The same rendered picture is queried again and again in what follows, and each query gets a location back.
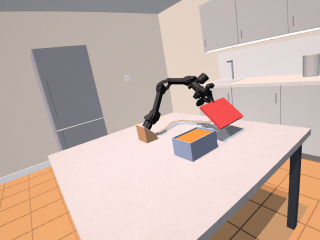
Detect red box lid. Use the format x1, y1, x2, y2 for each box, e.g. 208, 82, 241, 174
200, 97, 243, 130

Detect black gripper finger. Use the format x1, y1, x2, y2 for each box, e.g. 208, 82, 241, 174
201, 97, 211, 103
205, 91, 214, 103

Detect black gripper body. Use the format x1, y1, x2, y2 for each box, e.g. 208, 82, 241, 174
196, 83, 215, 107

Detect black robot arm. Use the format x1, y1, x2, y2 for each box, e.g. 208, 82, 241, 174
142, 73, 209, 130

